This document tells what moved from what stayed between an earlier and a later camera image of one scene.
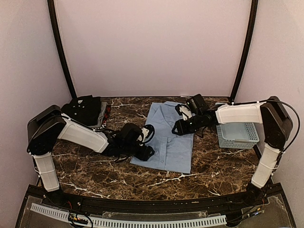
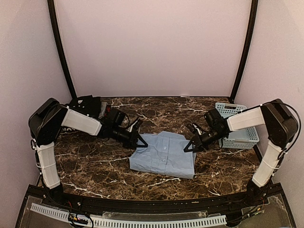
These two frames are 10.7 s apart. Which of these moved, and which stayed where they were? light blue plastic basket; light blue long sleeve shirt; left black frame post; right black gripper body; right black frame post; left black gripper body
Moved: light blue long sleeve shirt; right black gripper body; left black gripper body
Stayed: light blue plastic basket; left black frame post; right black frame post
